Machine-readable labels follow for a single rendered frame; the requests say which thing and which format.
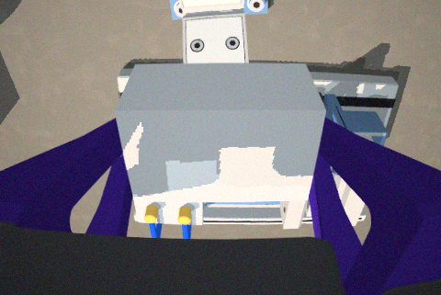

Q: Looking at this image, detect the grey rectangular block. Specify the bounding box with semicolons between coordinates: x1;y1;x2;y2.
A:
115;62;326;202

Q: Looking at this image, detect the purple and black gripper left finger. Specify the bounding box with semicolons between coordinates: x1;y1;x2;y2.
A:
0;118;133;236

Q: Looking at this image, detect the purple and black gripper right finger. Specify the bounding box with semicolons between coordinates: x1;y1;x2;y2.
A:
309;118;441;295

